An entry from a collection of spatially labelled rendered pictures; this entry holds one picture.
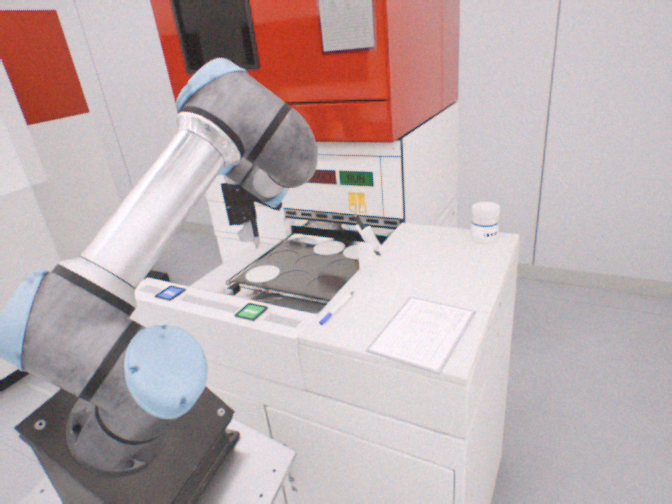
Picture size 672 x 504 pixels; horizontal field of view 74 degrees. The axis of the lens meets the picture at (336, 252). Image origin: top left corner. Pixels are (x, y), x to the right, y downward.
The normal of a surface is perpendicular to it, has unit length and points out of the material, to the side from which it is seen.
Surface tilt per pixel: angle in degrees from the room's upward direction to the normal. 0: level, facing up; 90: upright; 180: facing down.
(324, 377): 90
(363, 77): 90
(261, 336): 90
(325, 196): 90
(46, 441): 45
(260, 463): 0
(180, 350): 52
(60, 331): 60
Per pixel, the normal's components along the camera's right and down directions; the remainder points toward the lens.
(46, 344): 0.27, 0.05
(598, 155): -0.46, 0.43
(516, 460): -0.10, -0.90
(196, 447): 0.58, -0.59
